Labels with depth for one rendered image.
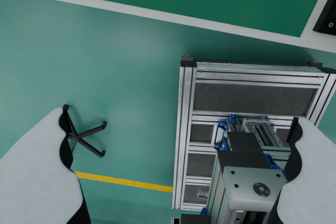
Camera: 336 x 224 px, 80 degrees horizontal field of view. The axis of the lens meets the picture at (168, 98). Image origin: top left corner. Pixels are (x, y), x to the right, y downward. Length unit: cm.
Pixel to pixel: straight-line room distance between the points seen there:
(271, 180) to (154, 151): 132
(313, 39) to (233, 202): 42
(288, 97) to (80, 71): 132
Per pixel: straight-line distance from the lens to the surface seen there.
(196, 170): 159
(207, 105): 123
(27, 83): 177
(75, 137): 176
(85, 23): 139
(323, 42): 63
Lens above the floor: 126
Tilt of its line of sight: 61 degrees down
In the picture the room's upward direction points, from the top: 173 degrees counter-clockwise
